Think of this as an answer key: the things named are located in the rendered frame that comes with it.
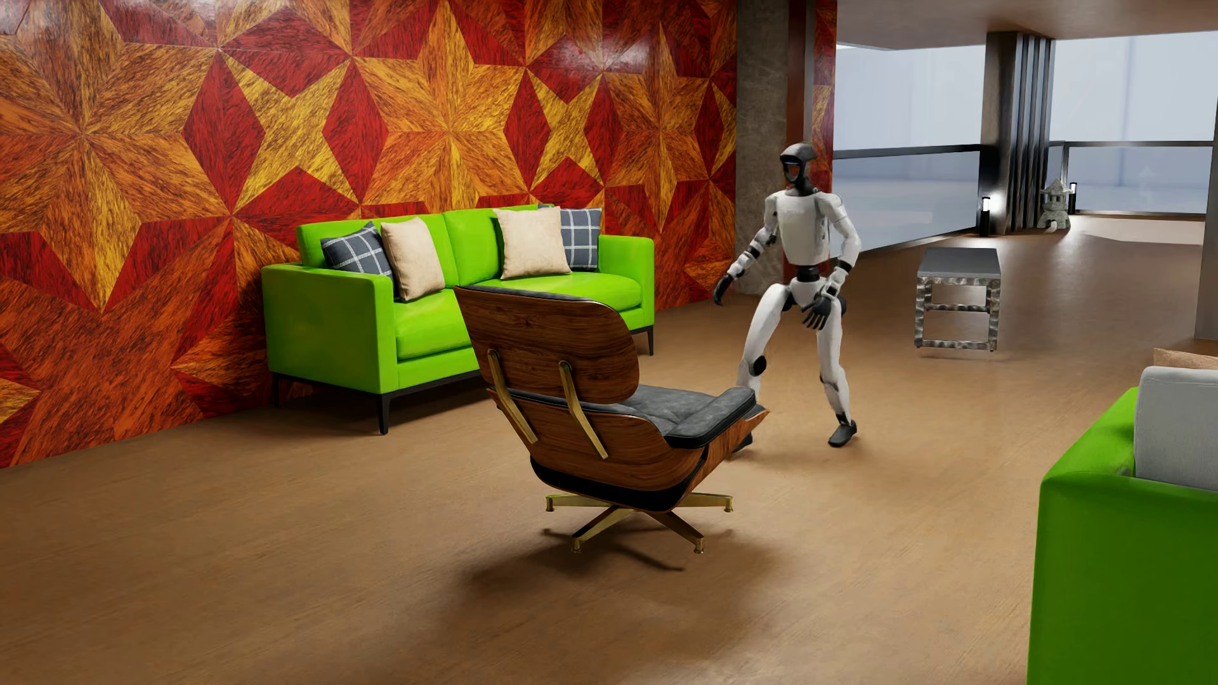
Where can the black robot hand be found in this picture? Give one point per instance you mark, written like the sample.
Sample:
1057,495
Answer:
818,311
722,289

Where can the wood and leather armchair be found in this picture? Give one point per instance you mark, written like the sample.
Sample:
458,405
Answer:
602,409

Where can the bright green armchair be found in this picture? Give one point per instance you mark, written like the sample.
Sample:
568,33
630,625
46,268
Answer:
1113,561

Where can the white humanoid robot body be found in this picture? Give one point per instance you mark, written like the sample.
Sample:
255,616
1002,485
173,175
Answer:
805,226

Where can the grey metal side table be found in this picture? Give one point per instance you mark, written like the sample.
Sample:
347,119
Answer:
958,285

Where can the grey plaid cushion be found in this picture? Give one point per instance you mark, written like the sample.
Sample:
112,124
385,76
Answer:
358,252
580,238

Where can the beige cushion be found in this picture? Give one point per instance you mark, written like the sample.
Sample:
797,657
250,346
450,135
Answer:
414,258
533,243

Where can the small stone lantern statue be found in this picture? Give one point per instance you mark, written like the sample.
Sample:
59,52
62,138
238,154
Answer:
1053,205

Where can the bright green sofa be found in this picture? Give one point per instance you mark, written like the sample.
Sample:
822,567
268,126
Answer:
447,302

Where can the tan cushion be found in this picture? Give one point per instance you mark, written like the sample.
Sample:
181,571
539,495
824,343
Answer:
1185,359

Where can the light grey cushion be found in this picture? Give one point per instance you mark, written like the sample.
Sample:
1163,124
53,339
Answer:
1178,428

